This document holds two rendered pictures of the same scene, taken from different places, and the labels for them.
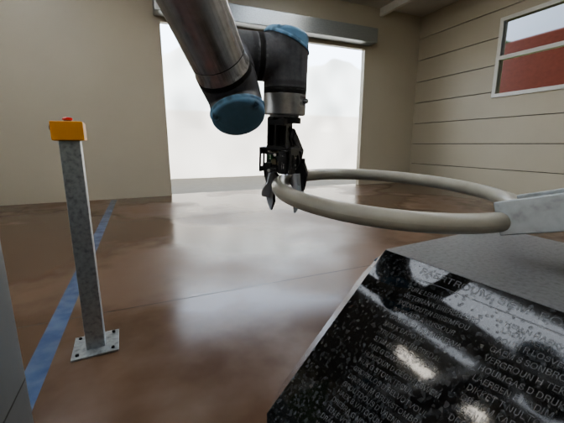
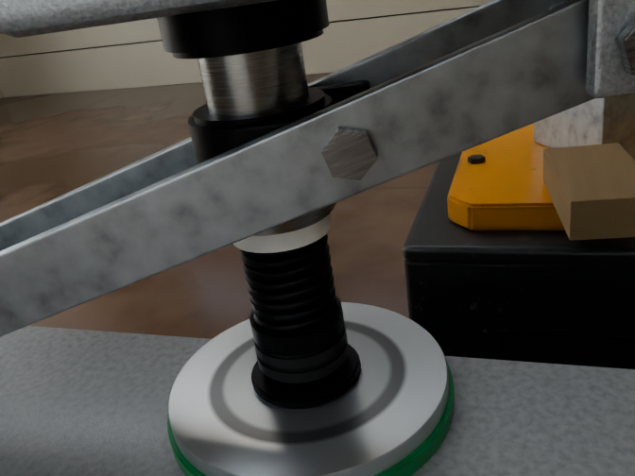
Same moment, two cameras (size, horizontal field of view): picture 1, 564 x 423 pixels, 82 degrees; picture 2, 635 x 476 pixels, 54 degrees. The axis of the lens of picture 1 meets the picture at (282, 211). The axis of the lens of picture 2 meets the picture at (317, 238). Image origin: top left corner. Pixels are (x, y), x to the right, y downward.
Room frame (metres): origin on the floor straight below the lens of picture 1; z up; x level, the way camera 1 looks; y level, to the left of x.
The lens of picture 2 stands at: (-0.13, -0.38, 1.12)
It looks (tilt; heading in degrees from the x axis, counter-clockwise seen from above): 24 degrees down; 317
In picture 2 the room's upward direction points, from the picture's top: 9 degrees counter-clockwise
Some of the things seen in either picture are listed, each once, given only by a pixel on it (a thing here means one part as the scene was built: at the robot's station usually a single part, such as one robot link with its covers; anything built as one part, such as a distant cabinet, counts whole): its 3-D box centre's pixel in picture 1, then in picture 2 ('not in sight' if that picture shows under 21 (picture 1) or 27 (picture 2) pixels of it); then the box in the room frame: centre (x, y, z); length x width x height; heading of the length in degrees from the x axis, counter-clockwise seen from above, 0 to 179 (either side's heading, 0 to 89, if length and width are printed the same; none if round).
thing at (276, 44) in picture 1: (284, 62); not in sight; (0.72, -0.01, 1.15); 0.10 x 0.09 x 0.12; 107
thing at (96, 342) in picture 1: (83, 241); not in sight; (1.45, 0.93, 0.54); 0.20 x 0.20 x 1.09; 26
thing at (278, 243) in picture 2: not in sight; (277, 206); (0.18, -0.64, 0.97); 0.07 x 0.07 x 0.04
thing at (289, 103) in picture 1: (285, 106); not in sight; (0.72, -0.01, 1.06); 0.10 x 0.09 x 0.05; 70
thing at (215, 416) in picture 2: not in sight; (307, 380); (0.18, -0.64, 0.83); 0.21 x 0.21 x 0.01
